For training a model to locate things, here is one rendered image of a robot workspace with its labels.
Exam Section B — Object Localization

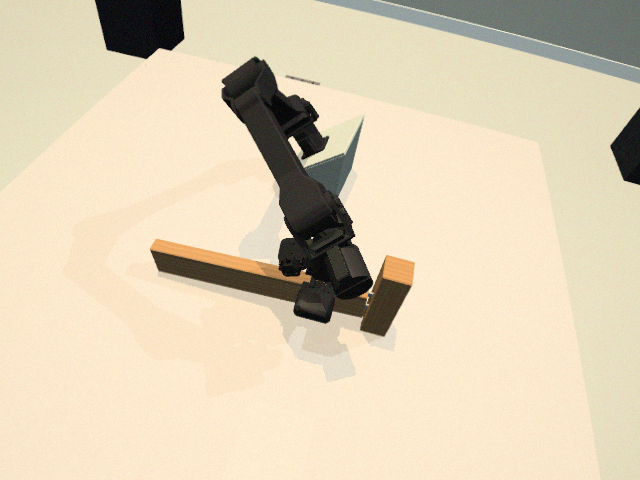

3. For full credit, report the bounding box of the wooden rail with metal hooks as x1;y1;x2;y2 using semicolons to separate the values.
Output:
150;239;373;318

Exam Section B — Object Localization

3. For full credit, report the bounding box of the dark brown wooden post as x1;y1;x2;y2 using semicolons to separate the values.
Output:
360;255;415;337

